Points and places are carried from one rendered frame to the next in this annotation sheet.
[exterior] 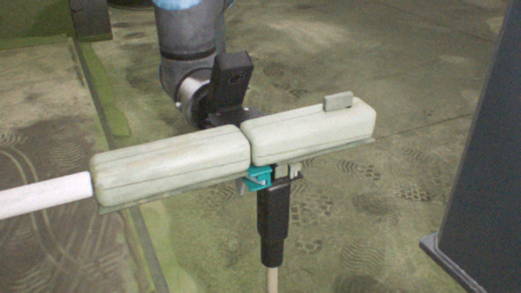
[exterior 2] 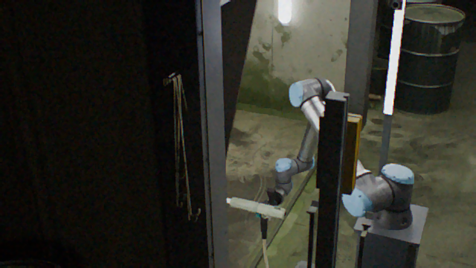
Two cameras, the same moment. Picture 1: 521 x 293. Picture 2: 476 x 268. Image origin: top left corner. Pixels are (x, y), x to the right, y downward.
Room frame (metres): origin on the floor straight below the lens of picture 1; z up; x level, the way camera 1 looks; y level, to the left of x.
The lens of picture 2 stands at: (-1.32, -1.82, 2.31)
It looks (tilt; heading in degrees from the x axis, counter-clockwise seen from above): 28 degrees down; 48
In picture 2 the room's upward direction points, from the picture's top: 1 degrees counter-clockwise
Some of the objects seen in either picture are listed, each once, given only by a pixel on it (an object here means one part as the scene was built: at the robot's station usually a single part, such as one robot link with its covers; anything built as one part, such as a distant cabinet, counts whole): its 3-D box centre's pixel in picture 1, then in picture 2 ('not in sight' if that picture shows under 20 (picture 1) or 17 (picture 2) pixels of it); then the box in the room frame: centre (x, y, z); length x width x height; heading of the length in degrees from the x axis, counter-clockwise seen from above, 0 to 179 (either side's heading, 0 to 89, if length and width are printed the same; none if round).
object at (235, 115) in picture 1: (229, 131); (271, 205); (0.52, 0.04, 0.48); 0.12 x 0.08 x 0.09; 24
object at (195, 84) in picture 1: (207, 103); (277, 196); (0.60, 0.07, 0.49); 0.10 x 0.05 x 0.09; 114
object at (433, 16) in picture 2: not in sight; (431, 14); (3.17, 0.76, 0.86); 0.54 x 0.54 x 0.01
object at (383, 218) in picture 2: not in sight; (393, 209); (0.71, -0.60, 0.69); 0.19 x 0.19 x 0.10
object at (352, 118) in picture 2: not in sight; (338, 152); (-0.08, -0.86, 1.42); 0.12 x 0.06 x 0.26; 115
